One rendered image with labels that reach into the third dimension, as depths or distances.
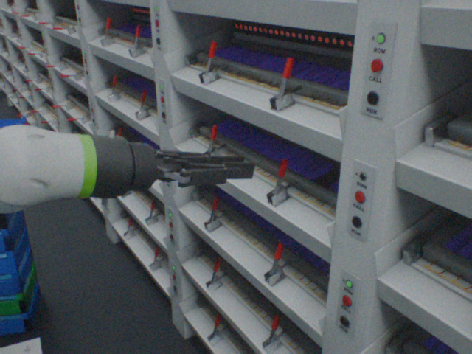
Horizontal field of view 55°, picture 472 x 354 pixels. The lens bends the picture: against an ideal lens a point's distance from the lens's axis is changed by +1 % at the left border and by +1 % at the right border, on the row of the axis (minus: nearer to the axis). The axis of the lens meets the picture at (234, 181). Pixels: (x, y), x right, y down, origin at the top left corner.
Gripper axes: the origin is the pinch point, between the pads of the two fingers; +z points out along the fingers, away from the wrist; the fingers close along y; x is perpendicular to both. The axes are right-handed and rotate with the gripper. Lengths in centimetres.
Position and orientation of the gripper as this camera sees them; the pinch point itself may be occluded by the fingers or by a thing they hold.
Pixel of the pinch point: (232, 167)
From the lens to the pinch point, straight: 81.7
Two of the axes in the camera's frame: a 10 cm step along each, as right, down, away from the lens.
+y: 5.4, 3.5, -7.7
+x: 1.9, -9.4, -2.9
